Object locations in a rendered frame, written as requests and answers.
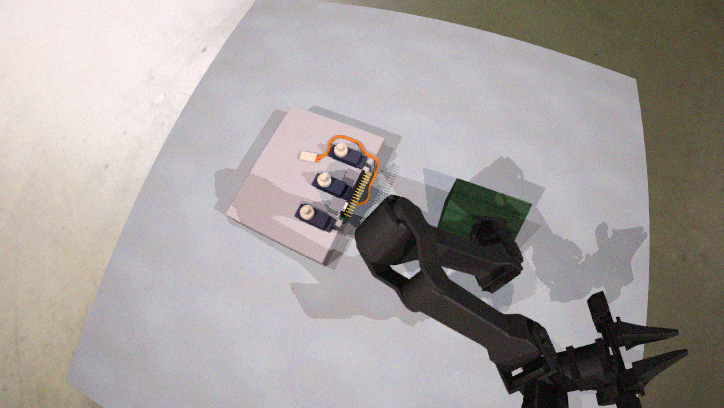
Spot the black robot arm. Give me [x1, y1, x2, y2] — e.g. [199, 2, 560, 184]
[354, 195, 570, 408]

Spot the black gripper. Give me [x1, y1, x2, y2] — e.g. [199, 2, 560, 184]
[560, 291, 688, 408]

